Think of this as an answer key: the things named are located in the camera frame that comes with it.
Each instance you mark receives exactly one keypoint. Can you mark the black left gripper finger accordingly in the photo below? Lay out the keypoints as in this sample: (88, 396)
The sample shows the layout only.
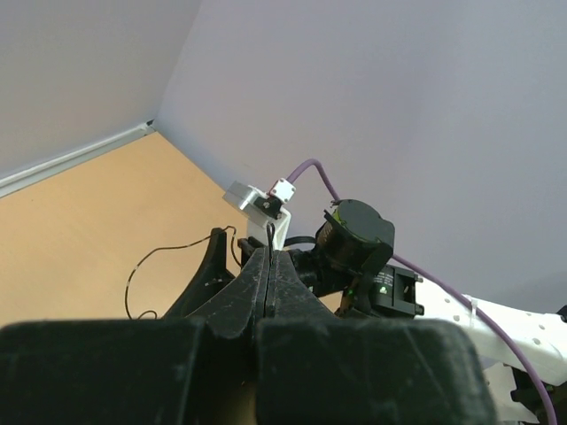
(185, 368)

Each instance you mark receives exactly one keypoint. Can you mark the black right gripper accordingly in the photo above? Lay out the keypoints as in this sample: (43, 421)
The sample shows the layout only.
(314, 368)

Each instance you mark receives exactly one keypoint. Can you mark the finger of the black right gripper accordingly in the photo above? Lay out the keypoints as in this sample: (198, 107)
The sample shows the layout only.
(211, 277)

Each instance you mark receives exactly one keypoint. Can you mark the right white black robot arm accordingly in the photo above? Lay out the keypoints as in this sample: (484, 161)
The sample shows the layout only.
(500, 332)

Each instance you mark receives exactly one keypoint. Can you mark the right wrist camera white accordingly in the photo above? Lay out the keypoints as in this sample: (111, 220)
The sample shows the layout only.
(261, 208)

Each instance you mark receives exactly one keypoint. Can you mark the white wall edge strip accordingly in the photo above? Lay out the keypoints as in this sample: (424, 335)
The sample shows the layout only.
(34, 174)

